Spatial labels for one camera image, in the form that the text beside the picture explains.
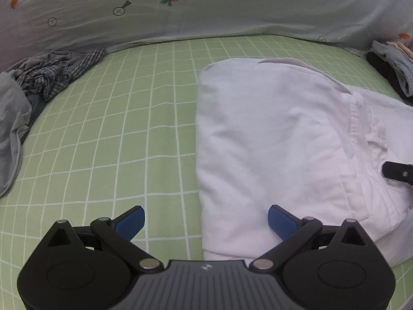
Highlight folded blue-grey garment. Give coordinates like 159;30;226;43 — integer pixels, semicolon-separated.
371;40;413;97

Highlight blue jeans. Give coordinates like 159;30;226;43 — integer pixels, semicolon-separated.
26;94;47;126

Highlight white shirt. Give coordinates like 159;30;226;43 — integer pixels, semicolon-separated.
195;57;413;267

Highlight blue plaid shirt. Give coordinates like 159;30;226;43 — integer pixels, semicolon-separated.
13;48;107;101

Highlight carrot print quilt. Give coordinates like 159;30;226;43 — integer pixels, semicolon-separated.
0;0;413;72

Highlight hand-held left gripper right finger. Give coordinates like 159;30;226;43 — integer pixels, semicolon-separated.
252;204;367;270

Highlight folded black garment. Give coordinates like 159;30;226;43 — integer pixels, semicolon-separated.
366;52;413;105

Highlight light grey sweatshirt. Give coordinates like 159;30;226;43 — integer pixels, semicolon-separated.
0;71;33;198

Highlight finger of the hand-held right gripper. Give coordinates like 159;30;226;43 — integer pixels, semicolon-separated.
382;161;413;187

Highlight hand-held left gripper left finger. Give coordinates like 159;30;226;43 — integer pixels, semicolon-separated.
47;205;162;272

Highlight folded beige garment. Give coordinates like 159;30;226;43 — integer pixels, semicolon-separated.
385;40;413;62

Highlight dark grey crumpled shirt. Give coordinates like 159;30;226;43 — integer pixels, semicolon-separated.
6;50;94;72

